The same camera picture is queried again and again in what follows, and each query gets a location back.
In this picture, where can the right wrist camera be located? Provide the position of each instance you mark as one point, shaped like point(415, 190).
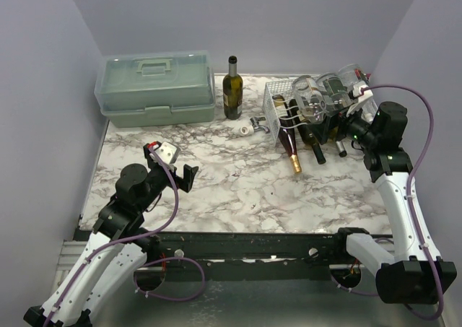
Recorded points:
point(361, 95)

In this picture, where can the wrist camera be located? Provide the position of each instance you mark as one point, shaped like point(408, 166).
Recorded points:
point(166, 151)
point(361, 95)

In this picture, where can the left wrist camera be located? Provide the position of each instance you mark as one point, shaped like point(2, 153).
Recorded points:
point(166, 151)

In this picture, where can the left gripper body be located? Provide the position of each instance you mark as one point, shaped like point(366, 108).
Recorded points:
point(159, 175)

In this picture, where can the clear bottle dark label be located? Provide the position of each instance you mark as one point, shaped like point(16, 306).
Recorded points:
point(334, 92)

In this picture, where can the olive bottle silver cap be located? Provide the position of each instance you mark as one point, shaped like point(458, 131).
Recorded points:
point(339, 146)

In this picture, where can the clear glass wine bottle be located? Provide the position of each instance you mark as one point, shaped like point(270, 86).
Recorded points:
point(310, 101)

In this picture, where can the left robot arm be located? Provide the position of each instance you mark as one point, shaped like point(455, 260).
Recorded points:
point(119, 244)

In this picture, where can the dark green brown-label wine bottle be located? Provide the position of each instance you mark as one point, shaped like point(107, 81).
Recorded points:
point(232, 86)

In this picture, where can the red bottle gold foil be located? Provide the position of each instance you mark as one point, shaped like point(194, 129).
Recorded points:
point(286, 133)

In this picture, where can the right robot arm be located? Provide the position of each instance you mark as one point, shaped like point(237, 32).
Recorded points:
point(415, 272)

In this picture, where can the green plastic toolbox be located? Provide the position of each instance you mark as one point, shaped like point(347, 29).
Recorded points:
point(156, 89)

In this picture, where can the white wire wine rack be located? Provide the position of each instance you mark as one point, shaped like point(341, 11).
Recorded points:
point(284, 88)

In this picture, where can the white plastic pipe fitting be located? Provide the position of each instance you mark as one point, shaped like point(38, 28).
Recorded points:
point(244, 131)

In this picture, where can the dark green bottle black neck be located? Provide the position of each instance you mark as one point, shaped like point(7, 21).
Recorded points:
point(305, 133)

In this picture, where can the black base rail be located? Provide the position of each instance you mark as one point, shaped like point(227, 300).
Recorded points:
point(189, 256)

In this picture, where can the clear bottle red cap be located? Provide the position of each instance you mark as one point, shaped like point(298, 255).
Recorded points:
point(352, 74)

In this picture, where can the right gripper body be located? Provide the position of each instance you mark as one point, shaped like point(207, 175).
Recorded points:
point(333, 125)

